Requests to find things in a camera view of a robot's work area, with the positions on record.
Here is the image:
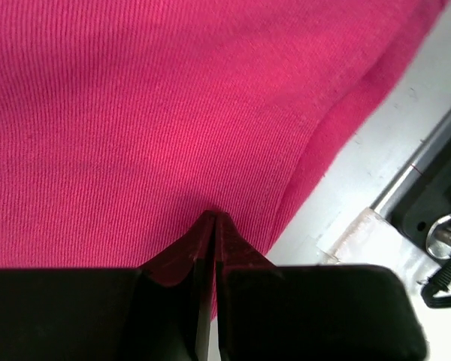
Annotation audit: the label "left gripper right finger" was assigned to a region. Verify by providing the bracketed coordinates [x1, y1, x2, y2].
[214, 214, 428, 360]

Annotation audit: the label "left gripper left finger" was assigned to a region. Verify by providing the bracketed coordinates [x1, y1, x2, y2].
[0, 212, 214, 360]

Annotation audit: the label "pink trousers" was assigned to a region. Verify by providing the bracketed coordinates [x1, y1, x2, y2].
[0, 1, 446, 268]

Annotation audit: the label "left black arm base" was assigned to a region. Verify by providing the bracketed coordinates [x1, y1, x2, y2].
[372, 108, 451, 308]

